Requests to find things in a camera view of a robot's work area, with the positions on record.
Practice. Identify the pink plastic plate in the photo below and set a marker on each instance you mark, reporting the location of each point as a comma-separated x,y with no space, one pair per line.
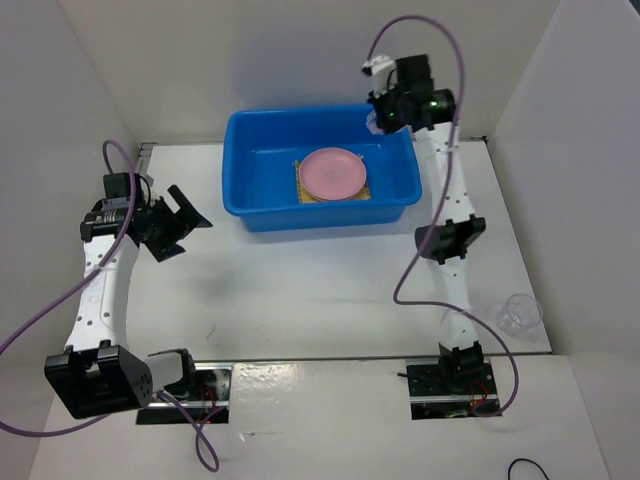
332,174

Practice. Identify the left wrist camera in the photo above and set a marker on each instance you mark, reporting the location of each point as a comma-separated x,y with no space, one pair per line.
147,180

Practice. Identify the square bamboo woven tray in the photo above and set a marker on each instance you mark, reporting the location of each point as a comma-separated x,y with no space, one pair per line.
367,192

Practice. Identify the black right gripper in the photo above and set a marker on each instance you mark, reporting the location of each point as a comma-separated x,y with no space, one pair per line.
387,125

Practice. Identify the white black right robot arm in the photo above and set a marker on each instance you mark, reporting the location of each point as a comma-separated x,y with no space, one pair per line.
454,226

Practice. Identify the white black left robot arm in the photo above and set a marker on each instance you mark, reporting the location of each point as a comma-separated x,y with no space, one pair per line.
96,374

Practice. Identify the blue plastic bin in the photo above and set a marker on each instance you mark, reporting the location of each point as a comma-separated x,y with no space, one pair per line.
262,149

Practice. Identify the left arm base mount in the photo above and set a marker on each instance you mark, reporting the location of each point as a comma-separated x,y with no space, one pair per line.
206,400

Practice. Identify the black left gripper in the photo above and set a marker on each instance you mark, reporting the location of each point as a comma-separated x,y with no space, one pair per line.
181,223

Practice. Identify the orange plastic plate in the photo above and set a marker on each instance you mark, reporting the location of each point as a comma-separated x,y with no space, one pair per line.
304,197

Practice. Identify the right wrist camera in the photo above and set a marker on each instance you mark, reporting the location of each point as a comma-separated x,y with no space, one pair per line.
381,71

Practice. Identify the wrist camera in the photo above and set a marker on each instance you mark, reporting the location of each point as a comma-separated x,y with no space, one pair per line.
147,180
381,71

